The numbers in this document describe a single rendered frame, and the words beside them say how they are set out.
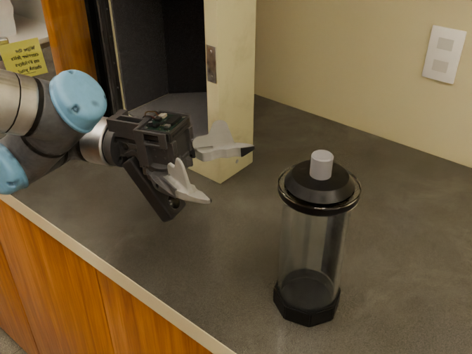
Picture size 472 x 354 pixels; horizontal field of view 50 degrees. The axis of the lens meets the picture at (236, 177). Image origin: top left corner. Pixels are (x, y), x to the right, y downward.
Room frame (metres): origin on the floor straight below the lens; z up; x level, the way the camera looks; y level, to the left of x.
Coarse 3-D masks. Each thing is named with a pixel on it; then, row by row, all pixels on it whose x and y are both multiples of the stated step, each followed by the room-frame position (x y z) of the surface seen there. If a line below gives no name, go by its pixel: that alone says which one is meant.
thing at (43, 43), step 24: (0, 0) 0.96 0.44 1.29; (24, 0) 0.98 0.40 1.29; (48, 0) 1.00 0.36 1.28; (72, 0) 1.02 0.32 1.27; (0, 24) 0.95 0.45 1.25; (24, 24) 0.97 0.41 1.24; (48, 24) 0.99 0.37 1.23; (72, 24) 1.02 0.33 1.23; (0, 48) 0.95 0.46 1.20; (24, 48) 0.97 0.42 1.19; (48, 48) 0.99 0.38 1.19; (72, 48) 1.01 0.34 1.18; (24, 72) 0.96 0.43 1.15; (48, 72) 0.98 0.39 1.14
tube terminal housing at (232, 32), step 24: (216, 0) 0.86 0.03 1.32; (240, 0) 0.91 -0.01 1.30; (216, 24) 0.86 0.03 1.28; (240, 24) 0.91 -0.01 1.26; (216, 48) 0.86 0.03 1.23; (240, 48) 0.91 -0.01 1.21; (216, 72) 0.86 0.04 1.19; (240, 72) 0.91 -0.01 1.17; (216, 96) 0.86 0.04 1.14; (240, 96) 0.91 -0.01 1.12; (216, 120) 0.86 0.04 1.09; (240, 120) 0.91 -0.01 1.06; (192, 168) 0.91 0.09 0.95; (216, 168) 0.87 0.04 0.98; (240, 168) 0.91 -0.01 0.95
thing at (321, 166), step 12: (312, 156) 0.54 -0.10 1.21; (324, 156) 0.54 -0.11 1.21; (300, 168) 0.55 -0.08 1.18; (312, 168) 0.53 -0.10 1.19; (324, 168) 0.53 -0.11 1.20; (336, 168) 0.55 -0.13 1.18; (288, 180) 0.54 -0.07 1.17; (300, 180) 0.53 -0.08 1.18; (312, 180) 0.53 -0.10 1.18; (324, 180) 0.53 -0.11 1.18; (336, 180) 0.53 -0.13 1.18; (348, 180) 0.53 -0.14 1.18; (300, 192) 0.51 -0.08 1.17; (312, 192) 0.50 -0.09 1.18; (324, 192) 0.50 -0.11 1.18; (336, 192) 0.50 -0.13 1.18; (348, 192) 0.51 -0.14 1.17
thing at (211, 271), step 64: (256, 128) 1.11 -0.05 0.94; (320, 128) 1.11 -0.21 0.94; (64, 192) 0.83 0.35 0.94; (128, 192) 0.83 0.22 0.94; (256, 192) 0.83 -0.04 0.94; (384, 192) 0.83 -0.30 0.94; (448, 192) 0.83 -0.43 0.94; (128, 256) 0.64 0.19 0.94; (192, 256) 0.64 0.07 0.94; (256, 256) 0.64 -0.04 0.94; (384, 256) 0.64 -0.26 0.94; (448, 256) 0.64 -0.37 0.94; (192, 320) 0.50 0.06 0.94; (256, 320) 0.50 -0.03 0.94; (384, 320) 0.50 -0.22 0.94; (448, 320) 0.50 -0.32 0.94
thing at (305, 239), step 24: (288, 168) 0.58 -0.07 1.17; (288, 192) 0.52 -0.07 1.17; (360, 192) 0.52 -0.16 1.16; (288, 216) 0.52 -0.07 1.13; (312, 216) 0.50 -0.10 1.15; (336, 216) 0.50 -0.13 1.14; (288, 240) 0.51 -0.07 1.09; (312, 240) 0.50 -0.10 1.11; (336, 240) 0.50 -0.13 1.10; (288, 264) 0.51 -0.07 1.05; (312, 264) 0.49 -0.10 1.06; (336, 264) 0.51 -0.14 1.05; (288, 288) 0.51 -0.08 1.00; (312, 288) 0.49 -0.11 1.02; (336, 288) 0.51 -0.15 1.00
